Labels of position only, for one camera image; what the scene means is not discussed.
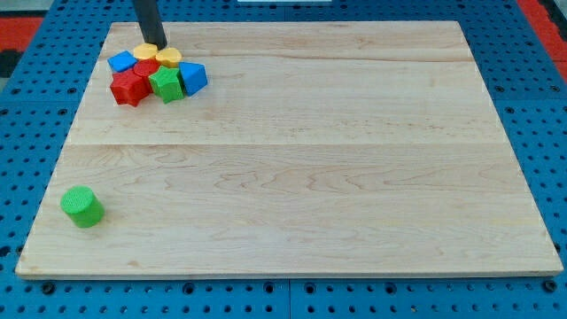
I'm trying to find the blue cube block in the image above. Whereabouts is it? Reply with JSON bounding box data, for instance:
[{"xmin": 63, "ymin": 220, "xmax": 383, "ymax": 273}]
[{"xmin": 107, "ymin": 51, "xmax": 137, "ymax": 73}]

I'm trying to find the yellow heart block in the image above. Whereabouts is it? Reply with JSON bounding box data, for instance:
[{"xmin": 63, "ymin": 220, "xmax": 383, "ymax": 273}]
[{"xmin": 155, "ymin": 47, "xmax": 183, "ymax": 68}]

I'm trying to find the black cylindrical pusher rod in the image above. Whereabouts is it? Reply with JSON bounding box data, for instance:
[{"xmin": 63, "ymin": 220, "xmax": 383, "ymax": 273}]
[{"xmin": 132, "ymin": 0, "xmax": 167, "ymax": 50}]

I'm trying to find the green cylinder block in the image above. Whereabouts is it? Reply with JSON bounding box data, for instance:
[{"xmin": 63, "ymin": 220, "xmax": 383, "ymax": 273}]
[{"xmin": 59, "ymin": 185, "xmax": 105, "ymax": 228}]

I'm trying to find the light wooden board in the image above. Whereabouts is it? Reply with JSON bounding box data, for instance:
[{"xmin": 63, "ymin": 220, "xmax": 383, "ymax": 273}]
[{"xmin": 15, "ymin": 21, "xmax": 563, "ymax": 280}]

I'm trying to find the green star block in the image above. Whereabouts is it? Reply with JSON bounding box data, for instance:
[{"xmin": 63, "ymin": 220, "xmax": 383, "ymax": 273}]
[{"xmin": 149, "ymin": 66, "xmax": 184, "ymax": 104}]

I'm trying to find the blue triangle block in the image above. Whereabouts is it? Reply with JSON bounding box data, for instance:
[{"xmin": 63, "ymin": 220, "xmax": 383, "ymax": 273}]
[{"xmin": 179, "ymin": 62, "xmax": 208, "ymax": 96}]

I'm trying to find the red cylinder block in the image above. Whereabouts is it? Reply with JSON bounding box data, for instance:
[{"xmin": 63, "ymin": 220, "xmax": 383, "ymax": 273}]
[{"xmin": 133, "ymin": 58, "xmax": 160, "ymax": 93}]

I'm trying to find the red star block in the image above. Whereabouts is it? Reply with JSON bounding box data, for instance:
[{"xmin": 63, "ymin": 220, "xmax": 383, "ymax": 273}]
[{"xmin": 110, "ymin": 69, "xmax": 150, "ymax": 107}]

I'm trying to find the yellow hexagon block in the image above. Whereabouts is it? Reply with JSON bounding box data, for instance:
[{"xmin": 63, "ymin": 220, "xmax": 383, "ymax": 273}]
[{"xmin": 132, "ymin": 43, "xmax": 159, "ymax": 60}]

